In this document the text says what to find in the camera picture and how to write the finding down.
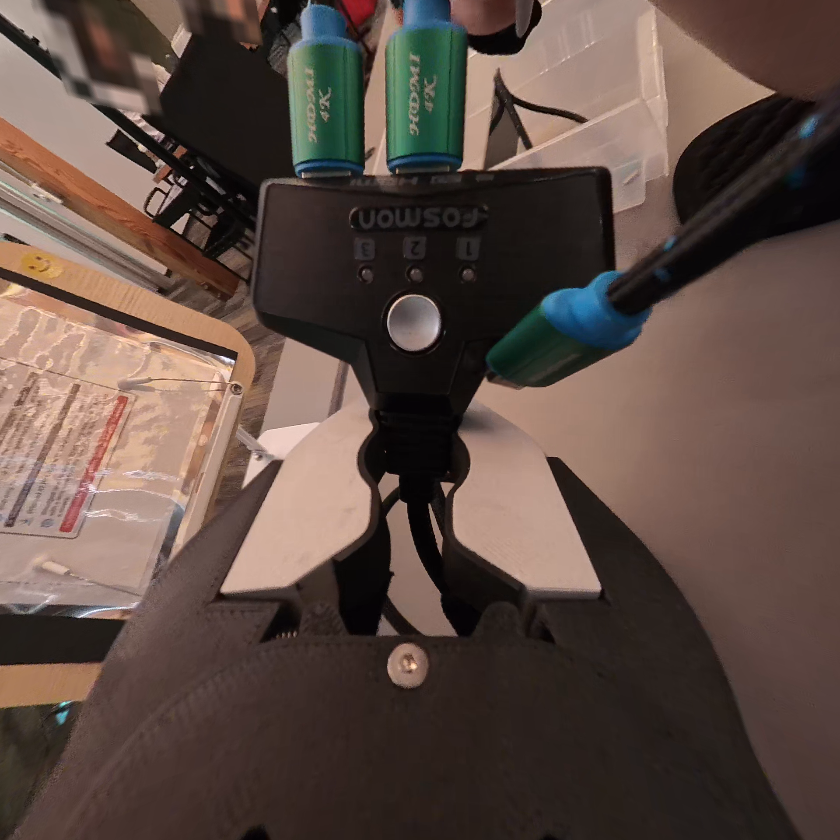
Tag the person's right hand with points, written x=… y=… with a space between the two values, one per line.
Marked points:
x=485 y=13

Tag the clear plastic bin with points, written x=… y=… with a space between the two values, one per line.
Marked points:
x=610 y=85

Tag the printed instruction sheet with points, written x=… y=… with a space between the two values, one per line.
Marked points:
x=79 y=446

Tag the black rolling cart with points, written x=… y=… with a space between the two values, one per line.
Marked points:
x=197 y=190

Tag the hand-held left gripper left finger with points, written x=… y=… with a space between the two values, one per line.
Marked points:
x=308 y=525

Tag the wooden document stand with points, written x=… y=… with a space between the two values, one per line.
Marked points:
x=164 y=302

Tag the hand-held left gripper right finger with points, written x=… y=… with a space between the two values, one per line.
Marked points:
x=518 y=525

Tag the wooden post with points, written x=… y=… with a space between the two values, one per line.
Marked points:
x=98 y=197

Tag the black mesh chair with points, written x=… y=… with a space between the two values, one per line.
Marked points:
x=223 y=98

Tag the black HDMI switch box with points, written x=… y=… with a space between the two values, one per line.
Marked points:
x=308 y=262

